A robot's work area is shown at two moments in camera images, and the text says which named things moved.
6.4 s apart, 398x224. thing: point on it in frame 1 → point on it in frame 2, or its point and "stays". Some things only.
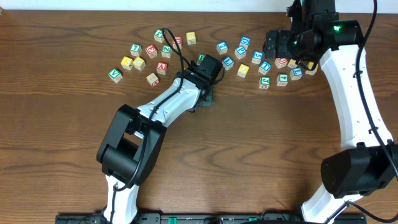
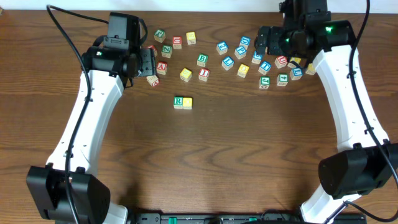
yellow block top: x=191 y=38 stays
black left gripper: x=205 y=101 → x=148 y=62
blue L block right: x=296 y=73 stays
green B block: x=201 y=56 stays
